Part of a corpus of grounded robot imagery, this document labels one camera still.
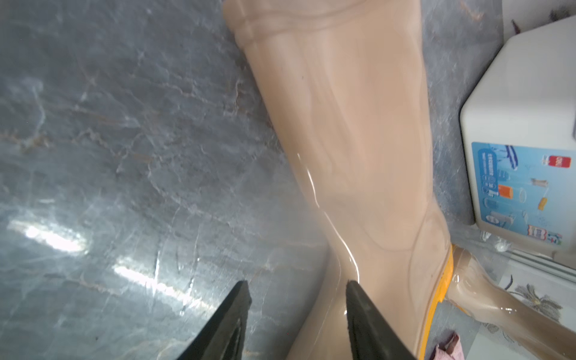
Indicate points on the blue lid storage box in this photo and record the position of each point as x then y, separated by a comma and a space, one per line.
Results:
518, 128

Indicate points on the tan rubber boot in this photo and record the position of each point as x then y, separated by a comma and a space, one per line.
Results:
472, 290
345, 87

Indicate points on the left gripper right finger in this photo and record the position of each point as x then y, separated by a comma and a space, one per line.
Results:
370, 336

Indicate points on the pink cleaning cloth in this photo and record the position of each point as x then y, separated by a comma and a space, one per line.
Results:
452, 350

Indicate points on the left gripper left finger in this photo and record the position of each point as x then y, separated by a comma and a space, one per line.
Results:
223, 336

